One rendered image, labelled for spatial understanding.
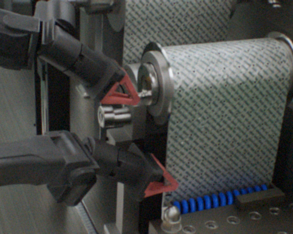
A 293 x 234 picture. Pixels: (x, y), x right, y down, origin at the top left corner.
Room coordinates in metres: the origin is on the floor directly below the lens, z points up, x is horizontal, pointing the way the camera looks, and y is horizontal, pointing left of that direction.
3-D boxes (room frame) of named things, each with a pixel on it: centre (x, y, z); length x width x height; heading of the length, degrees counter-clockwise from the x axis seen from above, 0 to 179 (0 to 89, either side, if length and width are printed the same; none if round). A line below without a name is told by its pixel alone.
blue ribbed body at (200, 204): (0.93, -0.15, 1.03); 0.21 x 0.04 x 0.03; 113
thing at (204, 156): (0.95, -0.14, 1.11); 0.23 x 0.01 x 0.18; 113
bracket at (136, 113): (0.98, 0.04, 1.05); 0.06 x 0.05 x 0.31; 113
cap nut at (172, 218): (0.84, -0.05, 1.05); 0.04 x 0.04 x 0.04
